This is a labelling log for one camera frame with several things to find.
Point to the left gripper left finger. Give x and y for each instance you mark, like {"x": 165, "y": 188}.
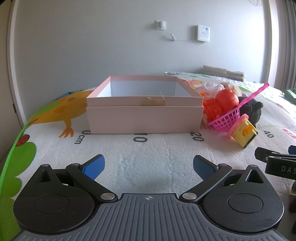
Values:
{"x": 84, "y": 176}

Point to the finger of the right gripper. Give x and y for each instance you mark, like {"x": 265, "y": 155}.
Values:
{"x": 263, "y": 154}

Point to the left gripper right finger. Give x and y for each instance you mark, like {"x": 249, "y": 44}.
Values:
{"x": 213, "y": 176}

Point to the yellow pink toy block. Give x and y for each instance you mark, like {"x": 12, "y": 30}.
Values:
{"x": 243, "y": 131}

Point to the black plush toy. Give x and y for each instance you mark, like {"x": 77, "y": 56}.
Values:
{"x": 253, "y": 109}

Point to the pink plastic basket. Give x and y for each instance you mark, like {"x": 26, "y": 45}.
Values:
{"x": 226, "y": 121}

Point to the red plastic bear toy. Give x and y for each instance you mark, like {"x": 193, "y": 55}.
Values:
{"x": 224, "y": 101}

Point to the pink white lace cloth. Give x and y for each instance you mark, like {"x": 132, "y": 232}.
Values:
{"x": 210, "y": 88}

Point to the colourful quilted play mat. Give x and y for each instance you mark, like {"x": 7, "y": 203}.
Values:
{"x": 58, "y": 134}

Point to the green pillow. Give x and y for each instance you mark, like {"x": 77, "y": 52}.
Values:
{"x": 290, "y": 95}

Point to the pink plush bunny doll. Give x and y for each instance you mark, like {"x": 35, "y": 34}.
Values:
{"x": 232, "y": 87}

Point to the grey curtain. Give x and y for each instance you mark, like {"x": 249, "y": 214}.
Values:
{"x": 285, "y": 76}

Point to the pink cardboard storage box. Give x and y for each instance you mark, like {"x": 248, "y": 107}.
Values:
{"x": 144, "y": 104}

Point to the folded beige towel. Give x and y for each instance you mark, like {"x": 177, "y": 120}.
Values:
{"x": 221, "y": 72}

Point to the white wall thermostat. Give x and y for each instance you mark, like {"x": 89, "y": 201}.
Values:
{"x": 203, "y": 33}

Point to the white wall socket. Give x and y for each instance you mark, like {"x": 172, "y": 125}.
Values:
{"x": 160, "y": 25}

